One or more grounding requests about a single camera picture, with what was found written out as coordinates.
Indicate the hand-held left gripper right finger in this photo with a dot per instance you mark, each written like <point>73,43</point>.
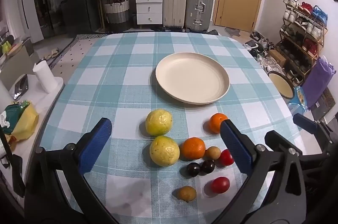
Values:
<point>235,146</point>

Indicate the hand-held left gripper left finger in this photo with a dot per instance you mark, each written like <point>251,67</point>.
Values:
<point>95,146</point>

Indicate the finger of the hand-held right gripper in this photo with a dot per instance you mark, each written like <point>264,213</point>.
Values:
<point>305,123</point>
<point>276,140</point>

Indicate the red cherry tomato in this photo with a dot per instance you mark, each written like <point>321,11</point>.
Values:
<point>227,158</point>
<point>220,184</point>

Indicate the tan longan fruit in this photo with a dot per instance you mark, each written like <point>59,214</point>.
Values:
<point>212,153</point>

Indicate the orange mandarin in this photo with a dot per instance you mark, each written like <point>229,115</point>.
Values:
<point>217,122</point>
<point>194,148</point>

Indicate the dark purple plum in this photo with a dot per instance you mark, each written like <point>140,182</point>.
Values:
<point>207,166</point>
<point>193,169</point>

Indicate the small brown kiwi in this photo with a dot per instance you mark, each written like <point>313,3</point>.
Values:
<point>186,193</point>

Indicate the yellow-green guava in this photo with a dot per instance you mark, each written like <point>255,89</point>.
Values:
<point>159,122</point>
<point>164,151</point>

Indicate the cream round plate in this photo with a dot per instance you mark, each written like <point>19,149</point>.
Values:
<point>191,78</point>

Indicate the blue packet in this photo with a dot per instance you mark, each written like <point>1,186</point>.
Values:
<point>299,101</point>

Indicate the purple bag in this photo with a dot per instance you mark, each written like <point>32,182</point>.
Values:
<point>318,81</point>

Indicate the round cream dark-rimmed stool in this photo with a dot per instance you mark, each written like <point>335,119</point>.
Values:
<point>281,85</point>

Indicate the blue checked tablecloth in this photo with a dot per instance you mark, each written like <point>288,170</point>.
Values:
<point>118,81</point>

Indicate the yellow plastic bag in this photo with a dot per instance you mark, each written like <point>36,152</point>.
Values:
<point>27,123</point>

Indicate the cardboard box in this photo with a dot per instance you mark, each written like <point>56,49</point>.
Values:
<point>277,57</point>

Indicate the white side table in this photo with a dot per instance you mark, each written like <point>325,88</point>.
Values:
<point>34,105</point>

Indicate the shoe rack with shoes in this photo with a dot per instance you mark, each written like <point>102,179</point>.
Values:
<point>307,44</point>

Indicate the white paper towel roll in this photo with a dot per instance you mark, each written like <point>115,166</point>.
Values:
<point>45,76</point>

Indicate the green packet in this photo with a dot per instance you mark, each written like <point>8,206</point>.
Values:
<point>13,113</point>

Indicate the heap of sneakers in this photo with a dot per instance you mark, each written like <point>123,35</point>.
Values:
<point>257,46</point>

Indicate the dotted rug with striped edge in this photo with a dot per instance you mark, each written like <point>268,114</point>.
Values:
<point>71,54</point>

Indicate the shiny metal container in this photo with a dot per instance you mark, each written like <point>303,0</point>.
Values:
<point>20,86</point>

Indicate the pair of beige slippers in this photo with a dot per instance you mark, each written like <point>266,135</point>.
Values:
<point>51,53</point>

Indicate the grey doormat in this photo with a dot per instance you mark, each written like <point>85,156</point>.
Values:
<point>232,31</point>

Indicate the woven laundry basket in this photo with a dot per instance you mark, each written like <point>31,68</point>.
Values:
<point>116,12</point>

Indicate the silver suitcase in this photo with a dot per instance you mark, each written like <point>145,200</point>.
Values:
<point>199,6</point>

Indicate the white drawer dressing table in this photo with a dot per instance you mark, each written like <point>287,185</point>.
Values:
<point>149,6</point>

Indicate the beige suitcase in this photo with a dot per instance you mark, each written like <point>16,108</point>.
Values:
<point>174,2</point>

